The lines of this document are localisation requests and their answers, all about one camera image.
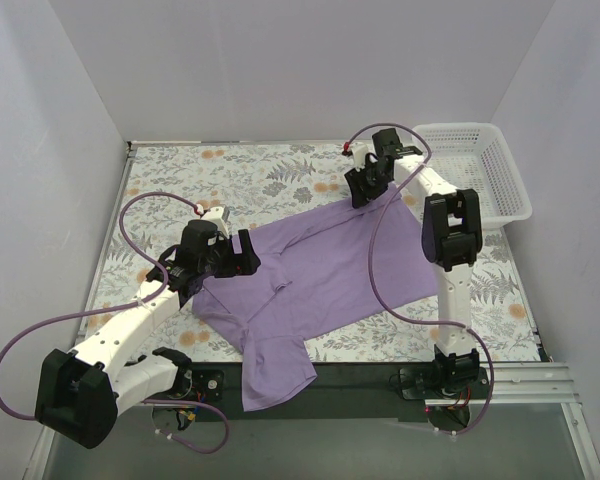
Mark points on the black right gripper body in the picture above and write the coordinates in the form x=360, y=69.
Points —
x=365, y=182

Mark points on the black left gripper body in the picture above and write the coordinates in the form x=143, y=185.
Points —
x=238, y=256

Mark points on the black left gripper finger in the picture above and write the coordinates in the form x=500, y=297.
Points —
x=235, y=268
x=247, y=259

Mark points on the purple t shirt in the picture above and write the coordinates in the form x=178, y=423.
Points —
x=320, y=270

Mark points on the white plastic laundry basket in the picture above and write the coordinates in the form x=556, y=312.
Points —
x=472, y=155

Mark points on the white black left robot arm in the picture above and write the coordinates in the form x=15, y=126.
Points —
x=82, y=392

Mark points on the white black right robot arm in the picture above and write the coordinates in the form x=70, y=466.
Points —
x=451, y=238

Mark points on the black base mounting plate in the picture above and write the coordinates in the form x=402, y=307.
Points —
x=402, y=391

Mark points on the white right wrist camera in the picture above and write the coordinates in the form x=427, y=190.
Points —
x=357, y=152

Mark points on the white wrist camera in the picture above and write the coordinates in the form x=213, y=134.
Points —
x=218, y=215
x=357, y=152

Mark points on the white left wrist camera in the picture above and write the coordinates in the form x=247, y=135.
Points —
x=218, y=215

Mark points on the aluminium frame rail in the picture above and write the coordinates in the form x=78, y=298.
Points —
x=531, y=425

